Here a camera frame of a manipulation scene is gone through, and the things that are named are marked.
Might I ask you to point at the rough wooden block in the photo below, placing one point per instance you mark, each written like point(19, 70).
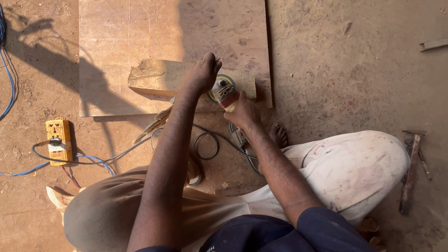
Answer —
point(164, 78)

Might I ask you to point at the person's right fingers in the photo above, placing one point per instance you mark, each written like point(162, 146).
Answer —
point(238, 101)

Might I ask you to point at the person's dark blue shirt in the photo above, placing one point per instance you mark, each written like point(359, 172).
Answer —
point(290, 234)

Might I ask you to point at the carved wooden piece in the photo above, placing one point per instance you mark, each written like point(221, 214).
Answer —
point(154, 122)

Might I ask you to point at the person's bare foot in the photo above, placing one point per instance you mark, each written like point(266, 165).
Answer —
point(279, 134)

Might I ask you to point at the tan sandal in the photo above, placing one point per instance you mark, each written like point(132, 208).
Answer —
point(57, 199)

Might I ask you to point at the black plug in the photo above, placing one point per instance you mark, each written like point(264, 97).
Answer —
point(55, 141)

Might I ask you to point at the person's left hand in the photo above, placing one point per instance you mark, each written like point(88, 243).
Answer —
point(203, 73)

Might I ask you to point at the angle grinder with sanding disc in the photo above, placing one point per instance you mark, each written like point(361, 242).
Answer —
point(225, 92)

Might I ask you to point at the person's right hand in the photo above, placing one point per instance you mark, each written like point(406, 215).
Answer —
point(243, 113)

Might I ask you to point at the grey metal bar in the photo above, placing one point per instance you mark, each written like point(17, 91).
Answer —
point(433, 44)

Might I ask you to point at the large plywood board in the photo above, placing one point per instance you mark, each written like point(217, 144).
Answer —
point(140, 42)

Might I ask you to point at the yellow power strip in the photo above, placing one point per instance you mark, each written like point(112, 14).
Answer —
point(58, 140)

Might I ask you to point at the rusty metal hammer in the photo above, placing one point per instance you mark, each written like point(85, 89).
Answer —
point(413, 168)

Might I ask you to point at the person's trousers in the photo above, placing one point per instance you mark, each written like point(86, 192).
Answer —
point(332, 175)

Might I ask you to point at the person's left fingers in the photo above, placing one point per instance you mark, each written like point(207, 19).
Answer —
point(214, 63)

